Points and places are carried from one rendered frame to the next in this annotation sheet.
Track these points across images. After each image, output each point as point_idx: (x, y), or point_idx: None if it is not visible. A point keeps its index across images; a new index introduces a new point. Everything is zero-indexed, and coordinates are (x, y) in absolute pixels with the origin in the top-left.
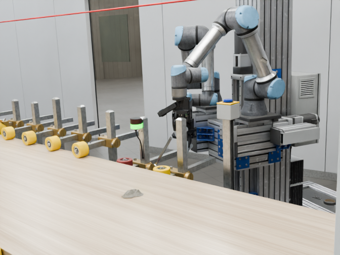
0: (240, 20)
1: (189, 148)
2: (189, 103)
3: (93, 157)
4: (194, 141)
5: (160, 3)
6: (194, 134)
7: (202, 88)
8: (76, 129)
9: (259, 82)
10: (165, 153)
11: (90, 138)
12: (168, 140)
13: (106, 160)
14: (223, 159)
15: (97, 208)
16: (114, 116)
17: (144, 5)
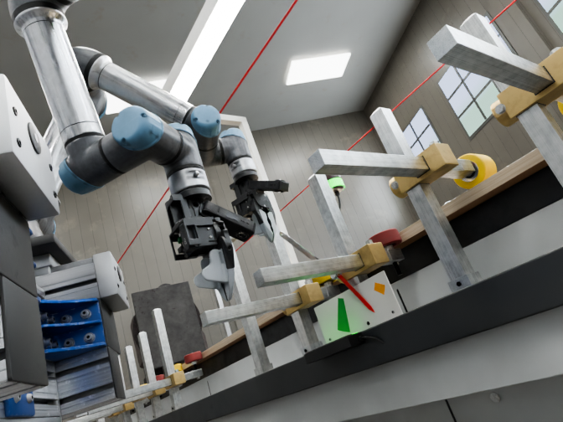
0: (106, 107)
1: (210, 285)
2: (235, 194)
3: (452, 199)
4: (30, 309)
5: (242, 81)
6: (178, 251)
7: (103, 131)
8: (550, 54)
9: (59, 203)
10: (296, 263)
11: (498, 120)
12: (288, 236)
13: (419, 220)
14: (246, 289)
15: None
16: (375, 127)
17: (255, 63)
